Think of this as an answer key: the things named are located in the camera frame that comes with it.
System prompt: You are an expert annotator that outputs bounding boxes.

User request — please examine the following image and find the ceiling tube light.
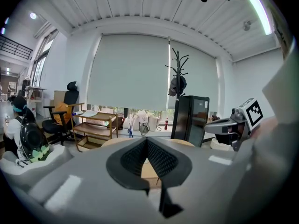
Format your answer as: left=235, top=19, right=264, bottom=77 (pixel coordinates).
left=247, top=0, right=273, bottom=36

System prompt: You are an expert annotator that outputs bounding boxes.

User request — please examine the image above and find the wooden shelf cart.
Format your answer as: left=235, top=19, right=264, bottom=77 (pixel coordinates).
left=71, top=110, right=119, bottom=153

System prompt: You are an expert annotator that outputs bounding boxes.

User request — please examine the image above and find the brown cardboard box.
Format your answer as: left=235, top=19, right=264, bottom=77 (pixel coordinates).
left=53, top=90, right=69, bottom=107

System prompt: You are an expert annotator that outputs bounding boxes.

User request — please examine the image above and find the black metal railing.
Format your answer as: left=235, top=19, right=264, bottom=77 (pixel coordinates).
left=0, top=34, right=34, bottom=61

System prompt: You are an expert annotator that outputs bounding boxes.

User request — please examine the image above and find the black coat rack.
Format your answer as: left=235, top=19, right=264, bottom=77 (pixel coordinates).
left=164, top=47, right=189, bottom=116

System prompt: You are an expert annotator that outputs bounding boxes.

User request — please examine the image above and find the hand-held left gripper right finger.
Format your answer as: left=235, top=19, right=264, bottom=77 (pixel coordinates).
left=147, top=136, right=193, bottom=219

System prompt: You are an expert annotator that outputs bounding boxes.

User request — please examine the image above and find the white soft seat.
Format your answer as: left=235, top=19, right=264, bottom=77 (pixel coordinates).
left=0, top=143, right=73, bottom=194

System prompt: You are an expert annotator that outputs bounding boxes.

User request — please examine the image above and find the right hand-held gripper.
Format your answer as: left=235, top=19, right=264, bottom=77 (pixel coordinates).
left=204, top=98, right=264, bottom=152

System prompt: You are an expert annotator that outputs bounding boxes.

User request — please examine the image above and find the narrow grey roller blind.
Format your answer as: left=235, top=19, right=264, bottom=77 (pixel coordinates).
left=165, top=39, right=220, bottom=111

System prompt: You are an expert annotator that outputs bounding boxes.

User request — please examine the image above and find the black glass-door cabinet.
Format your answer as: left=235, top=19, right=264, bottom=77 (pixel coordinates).
left=171, top=95, right=210, bottom=147

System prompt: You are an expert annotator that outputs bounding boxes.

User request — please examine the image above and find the person's right forearm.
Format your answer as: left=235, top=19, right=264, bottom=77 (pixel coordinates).
left=250, top=115, right=282, bottom=141

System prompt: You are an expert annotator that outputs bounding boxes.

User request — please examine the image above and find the wide grey roller blind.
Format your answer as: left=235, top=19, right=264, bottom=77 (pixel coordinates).
left=86, top=33, right=170, bottom=110

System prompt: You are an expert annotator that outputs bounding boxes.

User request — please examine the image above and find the white standing desk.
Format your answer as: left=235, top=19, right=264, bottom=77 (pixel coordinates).
left=24, top=85, right=47, bottom=119

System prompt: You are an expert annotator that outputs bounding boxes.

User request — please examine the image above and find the orange cloth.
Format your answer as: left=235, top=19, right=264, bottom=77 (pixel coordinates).
left=52, top=101, right=72, bottom=125

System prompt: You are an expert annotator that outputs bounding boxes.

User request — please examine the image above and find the black and green backpack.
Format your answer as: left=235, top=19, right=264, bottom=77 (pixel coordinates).
left=19, top=122, right=51, bottom=163

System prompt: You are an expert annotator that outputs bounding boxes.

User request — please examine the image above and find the black office chair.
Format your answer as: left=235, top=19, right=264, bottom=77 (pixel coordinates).
left=42, top=81, right=80, bottom=146

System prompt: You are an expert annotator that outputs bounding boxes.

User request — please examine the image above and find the white tote bag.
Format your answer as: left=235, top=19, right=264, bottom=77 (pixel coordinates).
left=136, top=110, right=150, bottom=136
left=149, top=114, right=162, bottom=132

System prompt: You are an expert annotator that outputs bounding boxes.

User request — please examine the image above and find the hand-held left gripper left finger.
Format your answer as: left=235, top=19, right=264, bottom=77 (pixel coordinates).
left=106, top=136, right=150, bottom=197

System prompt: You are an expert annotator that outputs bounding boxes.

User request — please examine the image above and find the person's white shirt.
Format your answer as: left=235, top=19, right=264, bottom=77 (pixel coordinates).
left=230, top=37, right=299, bottom=219

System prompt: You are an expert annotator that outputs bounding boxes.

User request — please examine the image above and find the grey hanging cap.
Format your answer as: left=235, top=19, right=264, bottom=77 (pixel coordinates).
left=168, top=75, right=187, bottom=97

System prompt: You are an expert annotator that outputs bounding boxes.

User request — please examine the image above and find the brown bag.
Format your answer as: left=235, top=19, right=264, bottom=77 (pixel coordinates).
left=113, top=116, right=125, bottom=131

